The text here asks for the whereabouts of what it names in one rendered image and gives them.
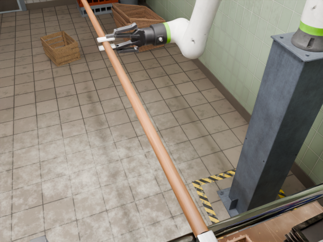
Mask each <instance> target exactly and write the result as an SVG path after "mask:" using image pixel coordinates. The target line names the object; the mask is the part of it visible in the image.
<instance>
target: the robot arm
mask: <svg viewBox="0 0 323 242"><path fill-rule="evenodd" d="M221 1H222V0H196V3H195V7H194V10H193V13H192V16H191V18H190V21H189V20H187V19H185V18H178V19H175V20H173V21H170V22H165V23H159V24H151V25H150V27H145V28H138V27H137V24H136V23H133V24H131V25H128V26H124V27H120V28H116V29H114V32H113V33H112V34H109V35H106V37H99V38H97V40H98V42H105V41H111V40H115V38H131V40H129V41H126V42H124V43H120V44H117V45H115V44H110V45H111V47H112V49H113V50H116V51H117V52H118V53H128V52H136V53H139V51H138V50H139V48H140V47H141V46H146V45H154V46H157V45H163V44H169V43H176V44H177V45H178V47H179V48H180V50H181V52H182V54H183V55H184V56H185V57H186V58H188V59H197V58H199V57H200V56H201V55H202V54H203V53H204V50H205V47H206V43H207V39H208V36H209V32H210V29H211V26H212V23H213V20H214V18H215V15H216V13H217V11H218V8H219V6H220V4H221ZM130 30H135V31H134V32H129V33H122V32H126V31H130ZM291 43H292V44H293V45H294V46H295V47H297V48H299V49H302V50H305V51H310V52H323V0H306V4H305V6H304V9H303V12H302V15H301V18H300V25H299V28H298V30H297V31H296V33H295V34H294V35H292V37H291ZM133 45H135V46H137V47H130V48H127V47H128V46H133Z"/></svg>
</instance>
